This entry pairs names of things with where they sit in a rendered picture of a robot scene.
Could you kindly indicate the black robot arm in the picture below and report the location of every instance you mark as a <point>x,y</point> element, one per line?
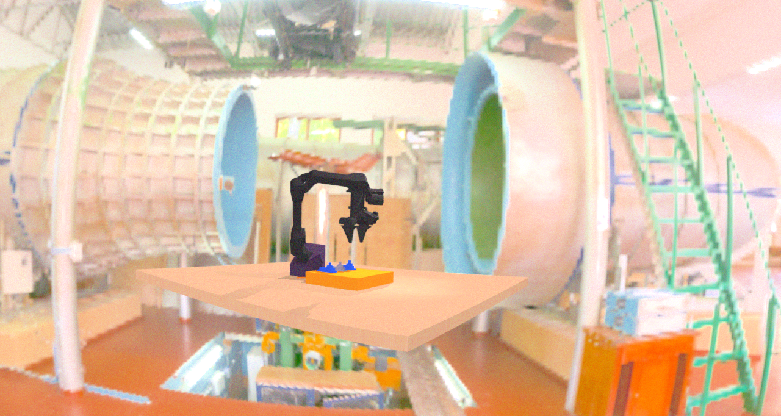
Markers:
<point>357,185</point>

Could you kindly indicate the yellow flat deck plate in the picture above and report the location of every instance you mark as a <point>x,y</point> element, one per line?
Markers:
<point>352,279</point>

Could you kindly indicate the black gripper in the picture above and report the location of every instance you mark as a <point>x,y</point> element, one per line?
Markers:
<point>352,220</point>

